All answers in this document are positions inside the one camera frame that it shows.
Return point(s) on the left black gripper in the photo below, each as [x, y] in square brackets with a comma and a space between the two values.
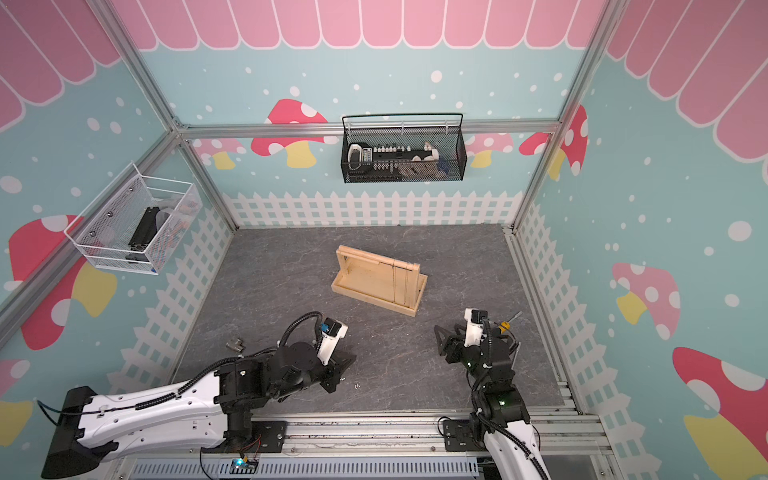
[338, 363]

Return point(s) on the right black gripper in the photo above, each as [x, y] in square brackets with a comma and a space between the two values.
[454, 340]

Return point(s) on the wooden jewelry display stand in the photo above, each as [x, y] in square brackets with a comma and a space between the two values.
[381, 281]

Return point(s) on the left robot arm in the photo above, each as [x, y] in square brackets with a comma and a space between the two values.
[212, 409]

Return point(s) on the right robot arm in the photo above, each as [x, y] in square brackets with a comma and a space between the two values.
[499, 423]

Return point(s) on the small metal connector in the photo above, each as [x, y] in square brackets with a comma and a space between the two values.
[236, 345]

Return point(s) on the green lit circuit board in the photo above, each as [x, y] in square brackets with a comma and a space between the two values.
[243, 464]

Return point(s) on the black box in white basket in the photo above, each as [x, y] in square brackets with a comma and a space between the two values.
[145, 230]

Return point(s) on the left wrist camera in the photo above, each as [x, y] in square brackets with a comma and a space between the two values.
[331, 332]

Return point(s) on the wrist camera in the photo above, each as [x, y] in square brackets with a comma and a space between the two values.
[475, 321]
[331, 332]

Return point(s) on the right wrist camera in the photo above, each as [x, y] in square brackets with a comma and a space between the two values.
[475, 321]

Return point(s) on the yellow handled screwdriver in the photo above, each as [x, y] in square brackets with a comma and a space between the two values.
[505, 326]

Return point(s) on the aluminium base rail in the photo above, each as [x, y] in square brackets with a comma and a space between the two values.
[387, 445]

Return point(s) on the black wire mesh basket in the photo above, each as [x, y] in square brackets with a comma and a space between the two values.
[407, 147]

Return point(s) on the white wire mesh basket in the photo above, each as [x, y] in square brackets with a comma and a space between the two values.
[101, 232]

